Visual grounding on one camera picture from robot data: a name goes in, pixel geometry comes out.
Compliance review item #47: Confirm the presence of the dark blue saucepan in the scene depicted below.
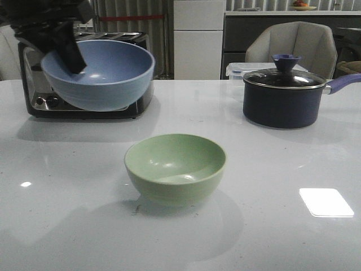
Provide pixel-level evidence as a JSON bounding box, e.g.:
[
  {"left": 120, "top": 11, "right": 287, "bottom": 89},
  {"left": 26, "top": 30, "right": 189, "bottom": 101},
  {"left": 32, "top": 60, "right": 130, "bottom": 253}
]
[{"left": 243, "top": 73, "right": 360, "bottom": 129}]

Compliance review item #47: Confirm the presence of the beige chair left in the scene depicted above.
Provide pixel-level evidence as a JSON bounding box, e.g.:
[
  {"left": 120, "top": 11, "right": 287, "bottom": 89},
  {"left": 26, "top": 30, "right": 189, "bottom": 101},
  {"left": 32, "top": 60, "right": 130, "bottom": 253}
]
[{"left": 1, "top": 25, "right": 21, "bottom": 81}]

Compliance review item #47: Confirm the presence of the glass lid with blue knob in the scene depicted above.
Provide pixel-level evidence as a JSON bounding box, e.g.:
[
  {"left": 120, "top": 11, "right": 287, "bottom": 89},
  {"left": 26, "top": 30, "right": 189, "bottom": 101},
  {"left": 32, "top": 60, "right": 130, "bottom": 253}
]
[{"left": 243, "top": 54, "right": 326, "bottom": 90}]

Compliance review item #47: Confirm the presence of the blue bowl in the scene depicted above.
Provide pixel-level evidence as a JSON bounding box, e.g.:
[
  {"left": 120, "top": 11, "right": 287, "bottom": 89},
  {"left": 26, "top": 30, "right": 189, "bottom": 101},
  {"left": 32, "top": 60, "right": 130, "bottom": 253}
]
[{"left": 41, "top": 40, "right": 155, "bottom": 112}]

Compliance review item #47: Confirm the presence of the beige chair right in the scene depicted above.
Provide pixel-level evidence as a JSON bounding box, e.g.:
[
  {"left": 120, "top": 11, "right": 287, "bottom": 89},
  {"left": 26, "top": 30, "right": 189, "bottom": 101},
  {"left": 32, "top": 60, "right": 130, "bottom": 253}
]
[{"left": 245, "top": 21, "right": 337, "bottom": 79}]

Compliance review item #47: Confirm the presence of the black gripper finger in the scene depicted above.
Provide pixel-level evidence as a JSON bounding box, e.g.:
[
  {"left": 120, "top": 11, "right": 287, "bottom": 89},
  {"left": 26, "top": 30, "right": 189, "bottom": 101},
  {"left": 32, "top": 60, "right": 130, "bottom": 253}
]
[{"left": 52, "top": 22, "right": 86, "bottom": 74}]

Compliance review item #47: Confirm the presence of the fruit plate on counter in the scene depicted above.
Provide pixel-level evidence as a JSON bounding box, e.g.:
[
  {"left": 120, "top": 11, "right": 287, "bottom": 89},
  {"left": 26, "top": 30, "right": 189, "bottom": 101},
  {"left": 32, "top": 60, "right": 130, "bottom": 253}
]
[{"left": 291, "top": 0, "right": 317, "bottom": 11}]

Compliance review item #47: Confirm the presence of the grey counter cabinet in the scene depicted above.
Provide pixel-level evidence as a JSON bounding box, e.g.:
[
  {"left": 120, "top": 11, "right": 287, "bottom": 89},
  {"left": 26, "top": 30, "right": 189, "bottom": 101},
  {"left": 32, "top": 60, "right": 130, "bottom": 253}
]
[{"left": 221, "top": 11, "right": 360, "bottom": 79}]

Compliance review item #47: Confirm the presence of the white refrigerator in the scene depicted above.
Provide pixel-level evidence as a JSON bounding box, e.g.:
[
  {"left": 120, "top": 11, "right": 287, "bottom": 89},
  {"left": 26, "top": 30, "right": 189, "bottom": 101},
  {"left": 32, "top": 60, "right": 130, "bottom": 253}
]
[{"left": 173, "top": 1, "right": 226, "bottom": 80}]

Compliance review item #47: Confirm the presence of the beige chair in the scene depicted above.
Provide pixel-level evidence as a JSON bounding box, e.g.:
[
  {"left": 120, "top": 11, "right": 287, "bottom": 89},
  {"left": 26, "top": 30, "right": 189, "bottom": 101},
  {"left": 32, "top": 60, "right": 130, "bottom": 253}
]
[
  {"left": 245, "top": 21, "right": 337, "bottom": 79},
  {"left": 1, "top": 25, "right": 21, "bottom": 81}
]

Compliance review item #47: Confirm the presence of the green bowl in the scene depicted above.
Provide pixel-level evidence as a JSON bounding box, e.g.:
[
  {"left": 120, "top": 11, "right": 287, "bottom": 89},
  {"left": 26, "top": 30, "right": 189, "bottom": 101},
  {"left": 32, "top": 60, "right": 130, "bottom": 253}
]
[{"left": 124, "top": 134, "right": 227, "bottom": 207}]

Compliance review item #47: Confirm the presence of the clear plastic food container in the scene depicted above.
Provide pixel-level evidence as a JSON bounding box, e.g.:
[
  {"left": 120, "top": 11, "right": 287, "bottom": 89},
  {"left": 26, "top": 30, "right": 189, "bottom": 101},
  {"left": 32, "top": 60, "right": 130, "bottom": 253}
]
[{"left": 226, "top": 62, "right": 307, "bottom": 81}]

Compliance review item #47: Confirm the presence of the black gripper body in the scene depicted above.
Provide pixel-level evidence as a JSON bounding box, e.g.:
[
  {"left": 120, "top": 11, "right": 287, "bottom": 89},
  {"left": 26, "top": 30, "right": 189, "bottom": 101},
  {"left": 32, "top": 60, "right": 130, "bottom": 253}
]
[{"left": 1, "top": 1, "right": 94, "bottom": 54}]

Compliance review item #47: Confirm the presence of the black and chrome toaster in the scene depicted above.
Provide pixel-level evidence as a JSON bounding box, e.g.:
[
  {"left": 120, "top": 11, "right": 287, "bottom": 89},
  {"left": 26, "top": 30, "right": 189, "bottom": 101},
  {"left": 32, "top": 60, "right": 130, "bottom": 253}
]
[{"left": 18, "top": 32, "right": 155, "bottom": 119}]

